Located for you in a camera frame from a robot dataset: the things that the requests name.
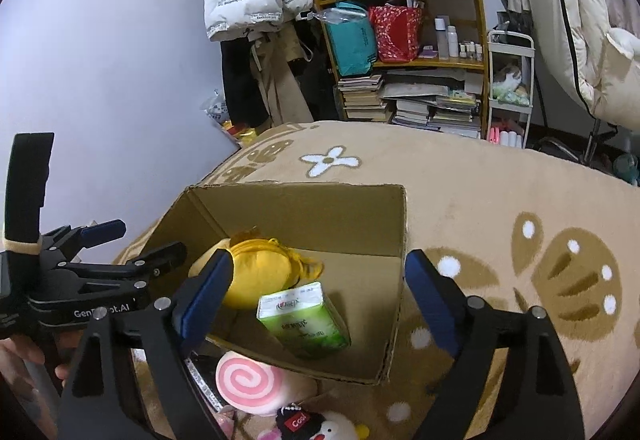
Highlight white green soft items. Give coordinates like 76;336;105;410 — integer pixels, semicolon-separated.
492;65;531;101

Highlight brown cardboard box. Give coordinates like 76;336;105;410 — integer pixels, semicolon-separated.
141;183;408;386

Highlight green tissue pack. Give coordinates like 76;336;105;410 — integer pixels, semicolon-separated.
256;281;352;361

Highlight red patterned bag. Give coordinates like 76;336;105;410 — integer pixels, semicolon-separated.
369;5;423;64

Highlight colourful packets pile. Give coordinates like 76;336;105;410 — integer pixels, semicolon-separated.
202;90;256;146

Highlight white trolley cart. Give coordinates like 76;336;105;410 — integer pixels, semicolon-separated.
486;30;537;148

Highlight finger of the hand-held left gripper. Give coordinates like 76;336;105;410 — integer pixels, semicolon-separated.
42;219;127;266
65;241;187;293

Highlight pink swirl roll plush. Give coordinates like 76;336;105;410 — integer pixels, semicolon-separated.
215;351;318;416

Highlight beige printed blanket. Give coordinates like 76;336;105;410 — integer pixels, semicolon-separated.
112;120;640;440

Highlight yellow plush toy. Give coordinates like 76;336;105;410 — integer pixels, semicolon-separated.
189;230;323;310

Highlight black hanging garment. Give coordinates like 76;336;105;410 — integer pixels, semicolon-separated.
220;18;273;128

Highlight wooden shelf unit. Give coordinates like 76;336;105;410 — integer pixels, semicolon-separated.
303;0;490;141

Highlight teal round object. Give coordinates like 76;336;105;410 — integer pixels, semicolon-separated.
612;153;640;186

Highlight stack of books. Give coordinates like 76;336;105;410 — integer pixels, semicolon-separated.
337;70;483;138

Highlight beige coat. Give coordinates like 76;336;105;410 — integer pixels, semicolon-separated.
250;28;313;128

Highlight person's left hand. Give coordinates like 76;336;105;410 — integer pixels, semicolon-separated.
0;336;69;383

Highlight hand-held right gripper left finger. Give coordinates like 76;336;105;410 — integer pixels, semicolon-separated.
59;250;236;440

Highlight teal bag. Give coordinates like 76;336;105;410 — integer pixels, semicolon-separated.
325;3;378;77

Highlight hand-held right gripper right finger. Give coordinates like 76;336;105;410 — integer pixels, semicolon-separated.
404;249;586;440

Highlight white plush with black cap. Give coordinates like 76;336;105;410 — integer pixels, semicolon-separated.
276;407;371;440

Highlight dark metal stand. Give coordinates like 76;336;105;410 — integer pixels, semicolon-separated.
530;117;621;166

